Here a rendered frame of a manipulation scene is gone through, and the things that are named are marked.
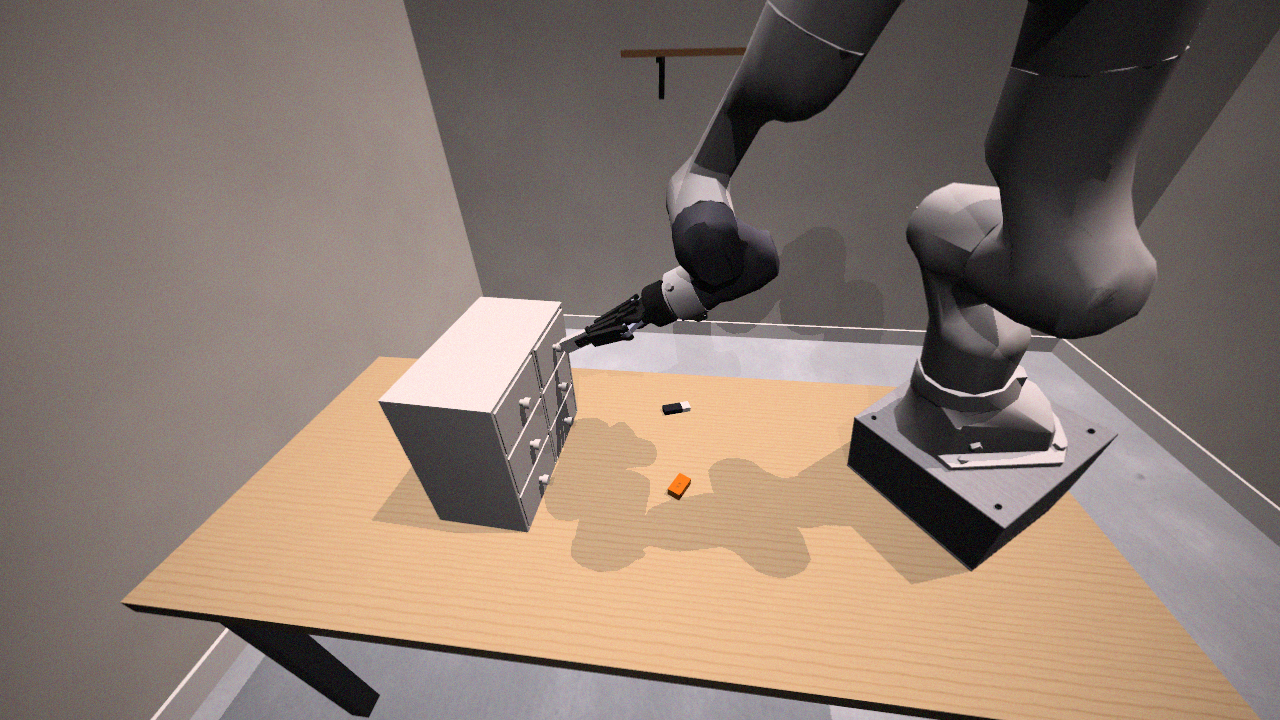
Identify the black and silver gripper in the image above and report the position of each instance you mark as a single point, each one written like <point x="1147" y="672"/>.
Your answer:
<point x="619" y="323"/>

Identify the grey drawer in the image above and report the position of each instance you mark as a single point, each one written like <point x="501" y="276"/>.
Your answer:
<point x="537" y="481"/>
<point x="515" y="406"/>
<point x="563" y="421"/>
<point x="528" y="445"/>
<point x="555" y="389"/>
<point x="548" y="351"/>

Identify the orange nine-volt battery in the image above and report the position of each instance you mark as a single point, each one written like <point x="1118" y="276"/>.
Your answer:
<point x="679" y="486"/>

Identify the white chest of drawers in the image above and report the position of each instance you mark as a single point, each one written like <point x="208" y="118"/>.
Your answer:
<point x="441" y="411"/>

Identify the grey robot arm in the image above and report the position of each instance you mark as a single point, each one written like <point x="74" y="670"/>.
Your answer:
<point x="1062" y="255"/>

